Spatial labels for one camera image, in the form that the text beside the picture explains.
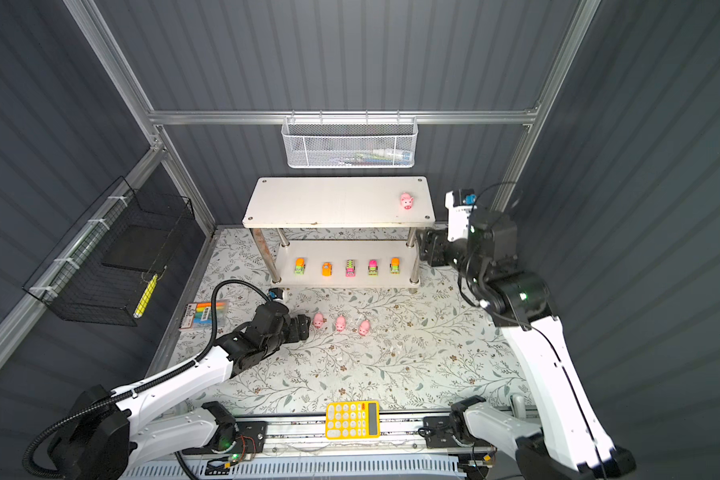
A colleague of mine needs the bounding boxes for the pink pig toy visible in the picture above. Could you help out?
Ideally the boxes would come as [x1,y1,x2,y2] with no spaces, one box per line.
[400,192,414,210]
[312,312,325,329]
[335,316,347,332]
[358,320,371,336]

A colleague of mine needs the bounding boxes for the green orange mixer truck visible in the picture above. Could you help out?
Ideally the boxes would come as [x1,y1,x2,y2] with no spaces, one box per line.
[294,257,306,275]

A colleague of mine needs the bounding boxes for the orange toy bulldozer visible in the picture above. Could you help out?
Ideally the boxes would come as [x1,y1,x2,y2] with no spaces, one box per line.
[321,262,333,277]

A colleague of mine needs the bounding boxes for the pink green toy truck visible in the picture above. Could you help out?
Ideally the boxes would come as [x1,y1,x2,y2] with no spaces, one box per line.
[345,259,356,277]

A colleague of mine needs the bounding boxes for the green orange toy truck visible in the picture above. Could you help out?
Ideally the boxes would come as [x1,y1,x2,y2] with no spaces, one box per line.
[389,257,401,275]

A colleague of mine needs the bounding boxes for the green pink mixer truck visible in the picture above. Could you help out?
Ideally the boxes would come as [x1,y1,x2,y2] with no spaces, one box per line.
[368,260,379,276]

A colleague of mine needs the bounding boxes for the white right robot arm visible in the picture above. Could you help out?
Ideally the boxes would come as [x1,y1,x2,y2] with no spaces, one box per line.
[422,205,636,479]

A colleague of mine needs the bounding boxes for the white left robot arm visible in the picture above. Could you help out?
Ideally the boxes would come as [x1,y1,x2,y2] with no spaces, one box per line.
[48,301,311,479]

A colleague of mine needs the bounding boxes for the white two-tier shelf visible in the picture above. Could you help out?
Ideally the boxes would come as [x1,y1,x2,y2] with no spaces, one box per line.
[243,176,435,289]

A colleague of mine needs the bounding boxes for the colourful marker pack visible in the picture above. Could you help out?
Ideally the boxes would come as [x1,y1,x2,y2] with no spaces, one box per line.
[179,300,228,330]

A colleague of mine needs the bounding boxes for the yellow calculator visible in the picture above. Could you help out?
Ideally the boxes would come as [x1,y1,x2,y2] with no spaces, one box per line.
[324,401,381,441]

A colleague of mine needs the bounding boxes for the yellow green highlighter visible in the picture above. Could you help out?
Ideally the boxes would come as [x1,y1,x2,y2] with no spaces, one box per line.
[133,274,159,319]

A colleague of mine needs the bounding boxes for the pens in white basket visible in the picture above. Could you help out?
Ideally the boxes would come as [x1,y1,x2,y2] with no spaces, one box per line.
[330,149,415,168]

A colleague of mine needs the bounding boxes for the white wire wall basket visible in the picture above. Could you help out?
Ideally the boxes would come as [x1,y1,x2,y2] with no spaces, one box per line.
[281,119,419,169]

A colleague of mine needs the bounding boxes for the black wire wall basket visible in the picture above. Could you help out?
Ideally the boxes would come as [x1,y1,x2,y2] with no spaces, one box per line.
[23,179,195,327]

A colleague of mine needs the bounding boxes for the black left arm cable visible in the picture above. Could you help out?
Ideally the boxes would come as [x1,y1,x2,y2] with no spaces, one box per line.
[22,279,271,479]

